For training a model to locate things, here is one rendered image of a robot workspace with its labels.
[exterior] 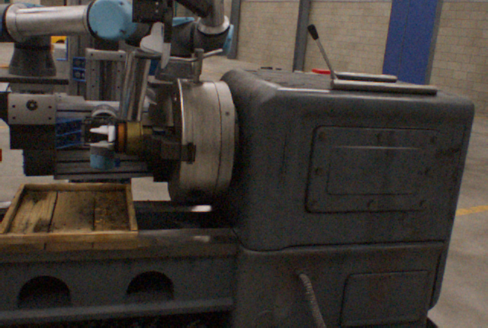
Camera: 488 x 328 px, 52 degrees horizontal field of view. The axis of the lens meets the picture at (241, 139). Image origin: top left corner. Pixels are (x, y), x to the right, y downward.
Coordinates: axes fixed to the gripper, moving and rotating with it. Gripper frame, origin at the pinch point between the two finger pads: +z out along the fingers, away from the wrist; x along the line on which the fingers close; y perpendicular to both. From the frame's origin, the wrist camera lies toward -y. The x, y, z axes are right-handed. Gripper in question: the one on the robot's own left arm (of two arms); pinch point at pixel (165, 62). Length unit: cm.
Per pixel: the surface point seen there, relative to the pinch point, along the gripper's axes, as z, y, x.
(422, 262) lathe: 48, -70, -7
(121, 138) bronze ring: 16.6, 8.2, -17.9
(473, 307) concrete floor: 106, -185, -120
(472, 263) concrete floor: 95, -223, -167
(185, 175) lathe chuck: 24.6, -6.1, -8.0
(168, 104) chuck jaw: 7.7, -3.6, -22.9
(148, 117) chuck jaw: 11.3, 1.5, -21.6
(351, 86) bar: 3.1, -42.6, 1.9
